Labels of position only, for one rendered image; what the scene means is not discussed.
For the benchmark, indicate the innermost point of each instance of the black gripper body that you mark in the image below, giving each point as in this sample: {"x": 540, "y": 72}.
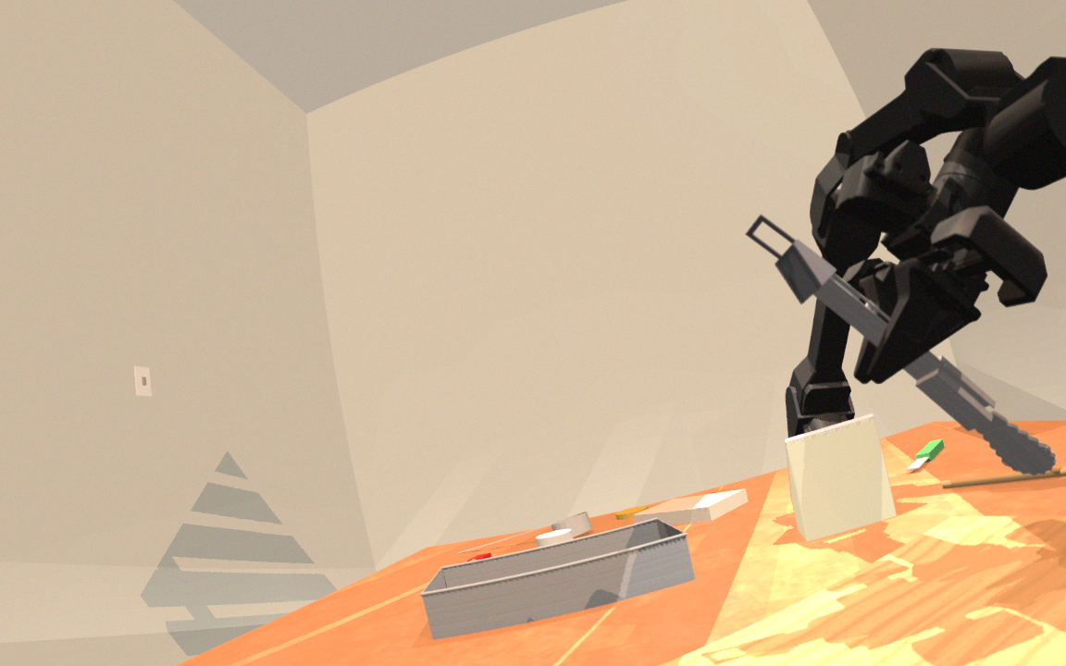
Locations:
{"x": 973, "y": 239}

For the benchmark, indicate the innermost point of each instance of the yellow round disc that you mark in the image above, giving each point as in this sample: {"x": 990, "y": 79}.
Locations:
{"x": 628, "y": 513}

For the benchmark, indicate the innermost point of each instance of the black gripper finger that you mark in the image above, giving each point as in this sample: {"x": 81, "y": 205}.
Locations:
{"x": 929, "y": 310}
{"x": 886, "y": 299}

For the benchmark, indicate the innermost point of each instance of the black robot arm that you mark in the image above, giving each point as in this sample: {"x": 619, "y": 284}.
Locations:
{"x": 1013, "y": 135}

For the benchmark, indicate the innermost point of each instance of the grey rectangular tin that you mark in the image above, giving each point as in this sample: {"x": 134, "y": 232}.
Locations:
{"x": 561, "y": 578}

